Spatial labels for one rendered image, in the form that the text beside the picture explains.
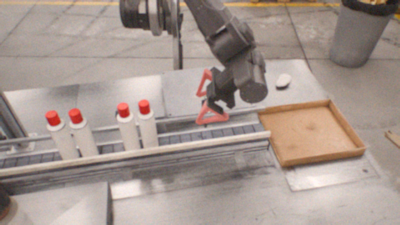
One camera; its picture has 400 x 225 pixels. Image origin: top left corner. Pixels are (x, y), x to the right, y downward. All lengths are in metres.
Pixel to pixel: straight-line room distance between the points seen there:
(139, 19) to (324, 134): 0.82
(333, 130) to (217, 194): 0.52
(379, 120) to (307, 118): 1.48
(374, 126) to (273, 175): 1.67
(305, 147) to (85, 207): 0.76
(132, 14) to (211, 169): 0.65
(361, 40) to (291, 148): 1.98
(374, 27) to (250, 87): 2.42
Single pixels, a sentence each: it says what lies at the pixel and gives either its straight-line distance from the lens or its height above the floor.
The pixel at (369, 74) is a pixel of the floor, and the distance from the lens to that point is 3.18.
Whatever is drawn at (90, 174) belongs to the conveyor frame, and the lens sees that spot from 1.11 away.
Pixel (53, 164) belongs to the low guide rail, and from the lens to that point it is 1.09.
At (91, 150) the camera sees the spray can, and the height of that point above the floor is 0.93.
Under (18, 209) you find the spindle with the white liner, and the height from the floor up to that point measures 1.06.
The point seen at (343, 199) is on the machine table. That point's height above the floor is 0.83.
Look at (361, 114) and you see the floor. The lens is 2.73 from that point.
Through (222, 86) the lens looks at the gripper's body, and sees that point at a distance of 0.71.
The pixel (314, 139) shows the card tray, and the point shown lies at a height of 0.83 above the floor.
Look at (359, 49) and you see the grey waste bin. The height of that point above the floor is 0.21.
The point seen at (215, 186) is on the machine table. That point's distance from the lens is 1.04.
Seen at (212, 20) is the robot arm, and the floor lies 1.42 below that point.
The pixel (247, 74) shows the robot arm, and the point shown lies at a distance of 0.61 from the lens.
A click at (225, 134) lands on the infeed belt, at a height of 0.88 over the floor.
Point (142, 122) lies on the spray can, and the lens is 0.97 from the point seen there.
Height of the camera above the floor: 1.71
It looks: 44 degrees down
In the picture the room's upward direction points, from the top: straight up
